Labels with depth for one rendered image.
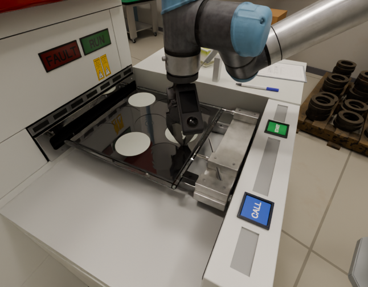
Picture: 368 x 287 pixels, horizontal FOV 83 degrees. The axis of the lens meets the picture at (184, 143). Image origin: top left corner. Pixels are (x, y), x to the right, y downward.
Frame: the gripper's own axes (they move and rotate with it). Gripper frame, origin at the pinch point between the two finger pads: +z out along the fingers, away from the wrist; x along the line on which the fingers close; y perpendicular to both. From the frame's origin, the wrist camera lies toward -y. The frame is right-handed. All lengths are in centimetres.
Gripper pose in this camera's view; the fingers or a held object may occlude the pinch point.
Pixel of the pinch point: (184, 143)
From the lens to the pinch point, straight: 57.9
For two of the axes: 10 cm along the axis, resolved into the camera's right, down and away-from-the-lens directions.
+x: -9.9, 1.1, -1.1
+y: -1.5, -6.8, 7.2
